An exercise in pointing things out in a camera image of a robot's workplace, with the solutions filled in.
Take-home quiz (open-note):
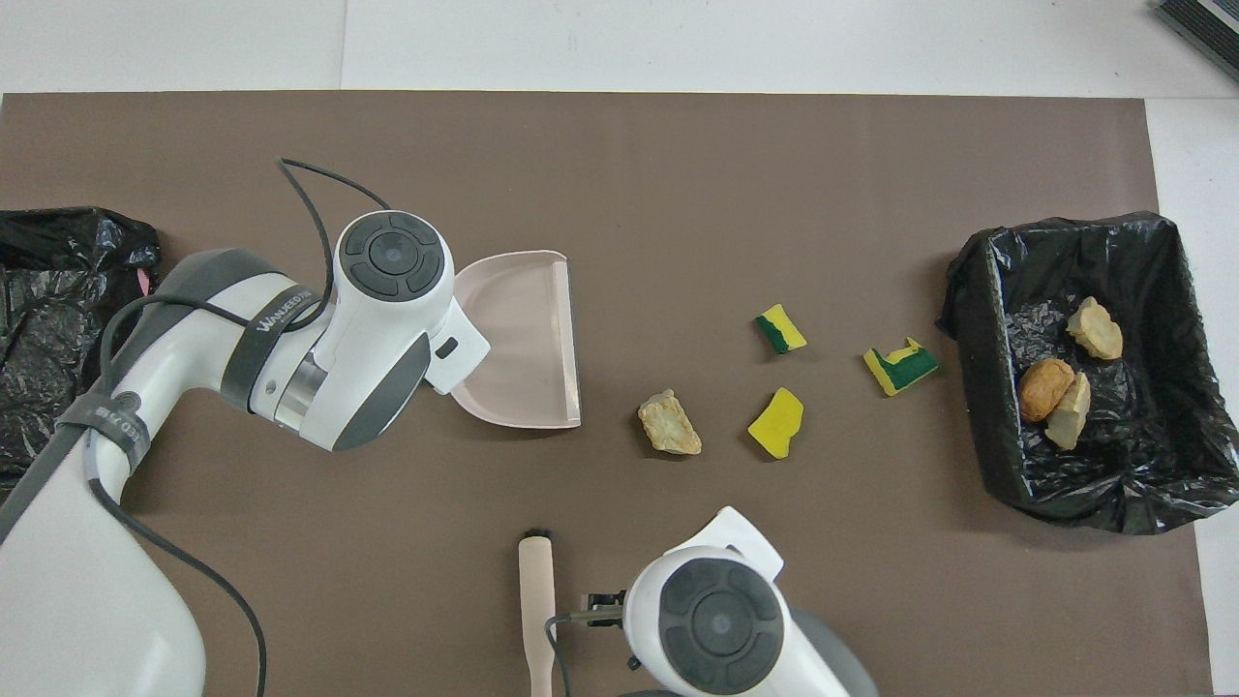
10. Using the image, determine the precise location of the dark ribbed device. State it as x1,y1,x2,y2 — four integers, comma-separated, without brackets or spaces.
1157,0,1239,83

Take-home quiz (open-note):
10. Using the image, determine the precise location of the beige hand brush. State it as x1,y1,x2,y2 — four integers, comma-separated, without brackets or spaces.
518,529,559,697

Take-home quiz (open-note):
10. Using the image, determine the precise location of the brown table mat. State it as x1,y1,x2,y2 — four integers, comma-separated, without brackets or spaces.
0,92,1216,697

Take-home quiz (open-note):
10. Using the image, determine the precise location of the plain yellow sponge piece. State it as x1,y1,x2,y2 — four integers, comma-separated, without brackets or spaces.
746,387,805,460

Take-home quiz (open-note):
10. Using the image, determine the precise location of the pale yellow sponge chunk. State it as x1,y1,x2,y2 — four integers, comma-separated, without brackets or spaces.
1044,372,1093,451
637,388,704,457
1066,296,1125,361

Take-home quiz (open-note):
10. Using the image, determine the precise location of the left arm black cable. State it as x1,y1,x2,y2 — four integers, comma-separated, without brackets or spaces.
85,158,393,697

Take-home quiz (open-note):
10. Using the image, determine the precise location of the small yellow green sponge piece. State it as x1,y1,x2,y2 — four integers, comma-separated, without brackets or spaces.
754,303,809,355

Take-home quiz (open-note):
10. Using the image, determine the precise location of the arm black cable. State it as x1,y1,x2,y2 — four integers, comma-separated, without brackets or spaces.
542,606,628,674
85,158,393,697

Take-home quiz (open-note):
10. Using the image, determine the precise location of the orange-brown oval sponge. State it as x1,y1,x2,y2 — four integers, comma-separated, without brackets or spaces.
1017,358,1075,423

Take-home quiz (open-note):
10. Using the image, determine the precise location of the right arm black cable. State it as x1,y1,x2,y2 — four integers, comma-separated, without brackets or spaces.
542,606,628,674

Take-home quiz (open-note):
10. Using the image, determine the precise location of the black bag lined bin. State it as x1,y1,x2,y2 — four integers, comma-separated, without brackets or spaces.
935,211,1239,536

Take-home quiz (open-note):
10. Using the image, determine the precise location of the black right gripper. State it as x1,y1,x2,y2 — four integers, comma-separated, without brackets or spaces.
579,591,630,632

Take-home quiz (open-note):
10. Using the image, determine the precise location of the black bag bin, pink spot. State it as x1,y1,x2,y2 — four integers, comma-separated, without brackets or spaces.
0,206,163,475

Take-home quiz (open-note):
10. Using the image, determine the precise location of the beige plastic dustpan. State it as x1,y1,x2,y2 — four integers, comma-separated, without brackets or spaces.
451,250,583,430

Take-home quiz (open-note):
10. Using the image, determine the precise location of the notched yellow green sponge piece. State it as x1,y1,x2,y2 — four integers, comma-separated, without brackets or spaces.
862,336,941,398

